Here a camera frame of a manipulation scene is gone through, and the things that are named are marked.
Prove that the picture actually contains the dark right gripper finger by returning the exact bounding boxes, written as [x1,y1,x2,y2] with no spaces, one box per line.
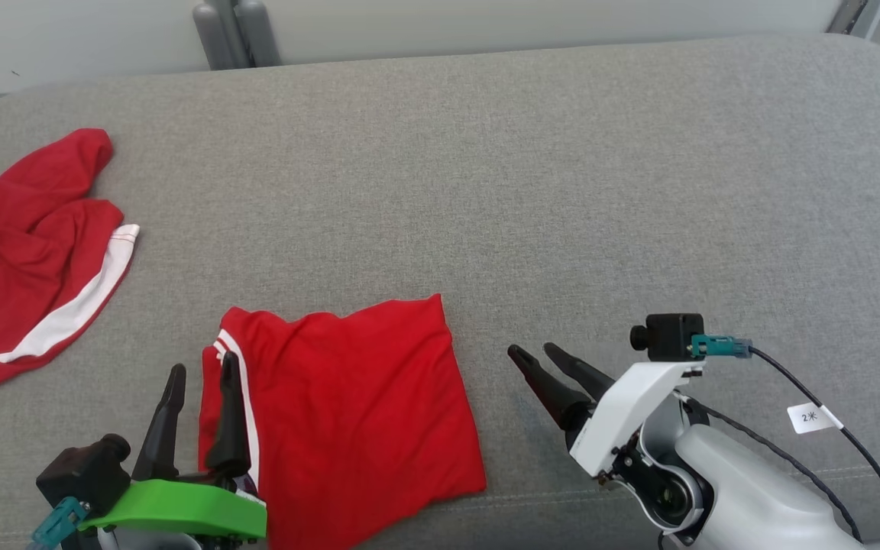
[506,344,594,432]
[542,342,616,403]

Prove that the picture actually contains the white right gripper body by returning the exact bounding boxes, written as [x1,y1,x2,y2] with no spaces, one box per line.
[568,360,706,484]

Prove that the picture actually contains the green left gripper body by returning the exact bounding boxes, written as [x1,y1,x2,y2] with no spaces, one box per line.
[76,477,268,550]

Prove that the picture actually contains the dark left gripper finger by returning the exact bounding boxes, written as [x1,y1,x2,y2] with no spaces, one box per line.
[204,351,252,478]
[131,364,188,483]

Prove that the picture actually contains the red Bulls 23 jersey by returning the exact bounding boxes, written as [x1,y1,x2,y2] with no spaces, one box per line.
[198,294,487,550]

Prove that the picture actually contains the red shorts with white stripe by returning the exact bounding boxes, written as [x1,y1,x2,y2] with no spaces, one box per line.
[0,128,141,403]

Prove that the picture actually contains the grey fabric sofa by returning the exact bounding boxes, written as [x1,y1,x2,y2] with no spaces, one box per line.
[0,32,880,550]

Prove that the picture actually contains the left camera cable teal plug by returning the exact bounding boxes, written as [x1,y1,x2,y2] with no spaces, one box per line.
[27,496,91,550]

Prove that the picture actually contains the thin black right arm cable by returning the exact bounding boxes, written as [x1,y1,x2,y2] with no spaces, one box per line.
[675,390,862,545]

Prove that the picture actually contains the white cable label tag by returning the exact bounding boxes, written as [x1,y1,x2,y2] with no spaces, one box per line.
[786,402,845,435]

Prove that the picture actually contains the grey post with two cylinders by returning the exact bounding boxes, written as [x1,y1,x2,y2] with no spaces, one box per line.
[192,0,283,72]

